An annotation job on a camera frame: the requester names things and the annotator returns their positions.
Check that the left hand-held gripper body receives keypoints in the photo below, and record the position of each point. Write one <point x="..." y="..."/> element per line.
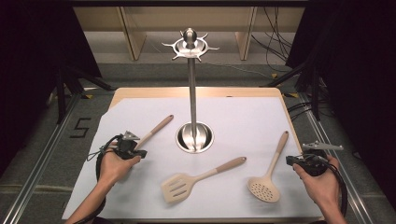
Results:
<point x="127" y="146"/>

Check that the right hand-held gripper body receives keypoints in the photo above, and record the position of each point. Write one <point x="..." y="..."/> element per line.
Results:
<point x="313" y="165"/>

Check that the beige perforated skimmer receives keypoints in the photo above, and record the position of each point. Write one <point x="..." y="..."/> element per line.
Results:
<point x="263" y="188"/>

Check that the beige slotted spatula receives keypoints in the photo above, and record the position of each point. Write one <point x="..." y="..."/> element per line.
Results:
<point x="177" y="186"/>

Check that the metal utensil stand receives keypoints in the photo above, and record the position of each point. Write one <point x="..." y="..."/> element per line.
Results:
<point x="193" y="93"/>

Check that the person's right hand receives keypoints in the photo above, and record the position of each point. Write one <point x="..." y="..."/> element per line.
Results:
<point x="323" y="186"/>

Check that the person's left hand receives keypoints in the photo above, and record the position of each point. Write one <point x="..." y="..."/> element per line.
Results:
<point x="115" y="169"/>

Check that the white paper sheet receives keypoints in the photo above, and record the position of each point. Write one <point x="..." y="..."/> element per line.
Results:
<point x="236" y="124"/>

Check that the black metal stand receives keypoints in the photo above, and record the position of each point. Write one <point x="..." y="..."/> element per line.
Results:
<point x="315" y="93"/>
<point x="61" y="93"/>

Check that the dark curtain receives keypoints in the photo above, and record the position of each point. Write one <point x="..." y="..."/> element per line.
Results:
<point x="358" y="77"/>
<point x="31" y="62"/>

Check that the light wooden shelf unit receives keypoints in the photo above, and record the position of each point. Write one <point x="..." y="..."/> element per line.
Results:
<point x="137" y="40"/>

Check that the aluminium floor rail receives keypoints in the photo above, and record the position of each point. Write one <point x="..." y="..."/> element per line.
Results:
<point x="43" y="161"/>
<point x="355" y="199"/>

